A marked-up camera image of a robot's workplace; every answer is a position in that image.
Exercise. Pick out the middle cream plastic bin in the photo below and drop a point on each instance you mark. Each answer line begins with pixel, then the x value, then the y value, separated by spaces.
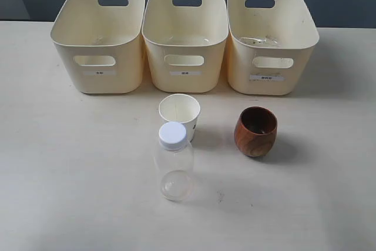
pixel 185 35

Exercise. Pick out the right cream plastic bin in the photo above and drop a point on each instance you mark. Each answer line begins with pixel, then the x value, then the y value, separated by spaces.
pixel 269 38

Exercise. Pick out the white label left bin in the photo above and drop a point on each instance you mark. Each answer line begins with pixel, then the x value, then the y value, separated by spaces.
pixel 99 73

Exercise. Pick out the white paper cup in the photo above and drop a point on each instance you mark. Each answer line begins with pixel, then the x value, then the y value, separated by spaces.
pixel 181 108

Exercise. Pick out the brown wooden cup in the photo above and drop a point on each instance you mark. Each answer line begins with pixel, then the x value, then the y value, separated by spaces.
pixel 255 132

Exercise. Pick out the clear plastic bottle white cap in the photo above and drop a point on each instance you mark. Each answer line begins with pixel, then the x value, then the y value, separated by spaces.
pixel 174 160

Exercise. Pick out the cream plastic bin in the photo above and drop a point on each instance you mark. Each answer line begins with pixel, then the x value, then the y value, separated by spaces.
pixel 185 35
pixel 101 35
pixel 269 38

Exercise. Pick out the left cream plastic bin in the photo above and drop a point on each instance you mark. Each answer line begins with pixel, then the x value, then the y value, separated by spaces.
pixel 101 35

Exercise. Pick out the white label right bin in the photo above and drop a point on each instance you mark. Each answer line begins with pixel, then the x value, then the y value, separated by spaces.
pixel 266 78

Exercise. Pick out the white label bin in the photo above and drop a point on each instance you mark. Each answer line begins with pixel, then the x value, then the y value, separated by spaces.
pixel 266 78
pixel 185 73
pixel 99 73

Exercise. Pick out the white label middle bin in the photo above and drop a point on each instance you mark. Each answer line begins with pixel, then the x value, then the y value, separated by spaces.
pixel 185 73

